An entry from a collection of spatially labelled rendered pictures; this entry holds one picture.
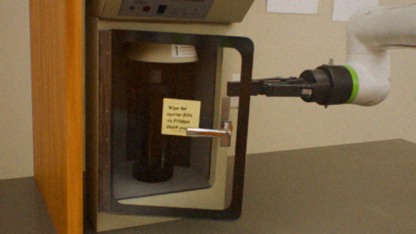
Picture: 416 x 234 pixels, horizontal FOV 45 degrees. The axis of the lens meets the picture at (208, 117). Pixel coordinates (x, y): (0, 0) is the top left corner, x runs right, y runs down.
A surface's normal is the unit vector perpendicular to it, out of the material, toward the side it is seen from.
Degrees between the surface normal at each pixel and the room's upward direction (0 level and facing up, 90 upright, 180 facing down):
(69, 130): 90
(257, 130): 90
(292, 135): 90
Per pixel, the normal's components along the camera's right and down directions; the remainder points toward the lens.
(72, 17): 0.44, 0.24
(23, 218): 0.06, -0.97
